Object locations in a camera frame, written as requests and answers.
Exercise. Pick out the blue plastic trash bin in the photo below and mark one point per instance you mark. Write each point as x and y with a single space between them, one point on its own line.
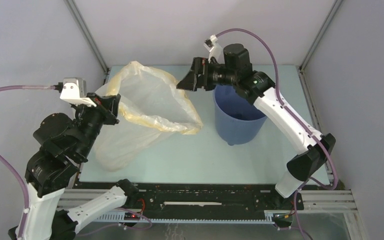
236 121

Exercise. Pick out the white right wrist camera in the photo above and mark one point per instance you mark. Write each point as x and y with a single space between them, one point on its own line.
214 48

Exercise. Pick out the aluminium frame post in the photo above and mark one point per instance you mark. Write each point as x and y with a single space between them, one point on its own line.
337 4
86 33

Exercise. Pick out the grey slotted cable duct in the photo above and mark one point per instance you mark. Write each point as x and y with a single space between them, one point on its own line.
121 217

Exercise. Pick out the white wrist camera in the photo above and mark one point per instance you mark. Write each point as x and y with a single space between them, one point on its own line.
214 48
74 92

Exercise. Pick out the translucent yellowish plastic trash bag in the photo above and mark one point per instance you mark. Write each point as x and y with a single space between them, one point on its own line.
150 110

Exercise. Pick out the right aluminium frame post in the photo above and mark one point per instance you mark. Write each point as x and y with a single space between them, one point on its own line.
337 4

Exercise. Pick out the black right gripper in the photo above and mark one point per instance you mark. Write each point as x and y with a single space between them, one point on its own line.
192 81

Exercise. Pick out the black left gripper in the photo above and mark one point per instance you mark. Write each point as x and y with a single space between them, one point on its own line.
112 107

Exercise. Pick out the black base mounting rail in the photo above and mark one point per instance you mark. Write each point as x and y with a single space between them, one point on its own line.
208 201

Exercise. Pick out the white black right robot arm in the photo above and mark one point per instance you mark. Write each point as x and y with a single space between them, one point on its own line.
313 148

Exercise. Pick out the left aluminium frame post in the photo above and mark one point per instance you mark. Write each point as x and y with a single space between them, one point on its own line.
86 33

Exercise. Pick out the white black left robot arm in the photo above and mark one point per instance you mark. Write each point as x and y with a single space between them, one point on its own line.
64 143

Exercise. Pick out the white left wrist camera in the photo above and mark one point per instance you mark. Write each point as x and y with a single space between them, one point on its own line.
74 92

